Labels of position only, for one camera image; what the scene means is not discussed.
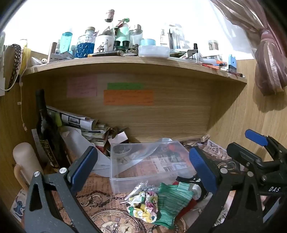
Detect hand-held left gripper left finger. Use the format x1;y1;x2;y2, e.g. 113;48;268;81
23;146;106;233

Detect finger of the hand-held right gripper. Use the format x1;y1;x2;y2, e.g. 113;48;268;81
245;129;283;157
226;142;265;173

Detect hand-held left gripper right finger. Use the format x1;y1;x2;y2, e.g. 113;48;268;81
186;146;267;233

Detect black and white headband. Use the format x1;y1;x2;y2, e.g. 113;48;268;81
176;176;211;202

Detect red cloth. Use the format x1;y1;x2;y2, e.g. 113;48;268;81
177;199;198;218

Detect green striped cloth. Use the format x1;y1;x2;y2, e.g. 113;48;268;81
154;182;198;229

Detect clear plastic box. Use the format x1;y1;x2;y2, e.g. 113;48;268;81
109;140;198;195

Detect floral yellow scrunchie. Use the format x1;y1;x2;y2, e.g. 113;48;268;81
127;190;158;223

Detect vintage newspaper print mat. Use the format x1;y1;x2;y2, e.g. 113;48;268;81
45;139;240;233

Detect small bowl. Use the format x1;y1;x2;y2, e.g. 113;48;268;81
110;147;133;159

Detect stack of newspapers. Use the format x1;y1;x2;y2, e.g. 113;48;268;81
46;105;110;153

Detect white card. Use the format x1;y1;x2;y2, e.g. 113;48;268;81
108;132;128;145

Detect dark wine bottle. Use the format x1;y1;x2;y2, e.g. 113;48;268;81
35;89;68;168

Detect beige thermos bottle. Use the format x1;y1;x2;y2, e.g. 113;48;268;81
12;142;44;192

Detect pink curtain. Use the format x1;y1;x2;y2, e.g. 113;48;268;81
210;0;287;97

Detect blue cartoon sticker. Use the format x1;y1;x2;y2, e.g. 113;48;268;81
11;195;28;220

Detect blue stamp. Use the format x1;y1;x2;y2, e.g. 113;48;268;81
228;54;237;73

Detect pink paper note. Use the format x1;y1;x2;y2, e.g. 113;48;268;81
67;75;98;97

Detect orange paper note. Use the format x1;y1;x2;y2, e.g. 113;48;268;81
103;90;154;106

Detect green paper note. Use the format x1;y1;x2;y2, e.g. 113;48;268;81
107;83;144;90

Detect white printed box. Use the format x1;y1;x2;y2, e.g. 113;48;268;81
47;51;74;63

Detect brown pen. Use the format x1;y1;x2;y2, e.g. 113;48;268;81
87;51;123;58

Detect wooden shelf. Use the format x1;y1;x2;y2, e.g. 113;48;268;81
21;55;248;84

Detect blue diamond-pattern glass bottle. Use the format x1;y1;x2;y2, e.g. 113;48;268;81
75;27;97;59

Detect yellow ribbon roll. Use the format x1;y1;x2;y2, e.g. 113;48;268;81
19;44;30;75

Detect cardboard tube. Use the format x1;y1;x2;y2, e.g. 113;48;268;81
48;42;57;62

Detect black lace ribbon roll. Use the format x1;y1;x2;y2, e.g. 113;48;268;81
6;44;22;91

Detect clear bottle with illustrated label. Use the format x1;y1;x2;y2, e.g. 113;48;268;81
94;9;116;54

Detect teal plastic bottle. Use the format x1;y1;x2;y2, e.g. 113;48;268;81
60;32;73;54

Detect clear lidded plastic container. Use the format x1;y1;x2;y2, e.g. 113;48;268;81
138;45;170;59

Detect small black binoculars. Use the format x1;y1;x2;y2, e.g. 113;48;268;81
113;40;131;51

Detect toothbrush package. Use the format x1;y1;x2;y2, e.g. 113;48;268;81
160;23;185;50

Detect mint green pump bottle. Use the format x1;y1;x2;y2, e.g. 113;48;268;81
115;18;130;43

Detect clear glass bottle silver cap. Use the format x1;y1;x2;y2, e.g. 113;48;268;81
130;24;143;46

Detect metal pocket watch chain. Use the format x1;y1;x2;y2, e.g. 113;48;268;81
76;190;128;203

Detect white earphone cable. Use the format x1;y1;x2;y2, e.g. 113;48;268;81
18;76;28;131

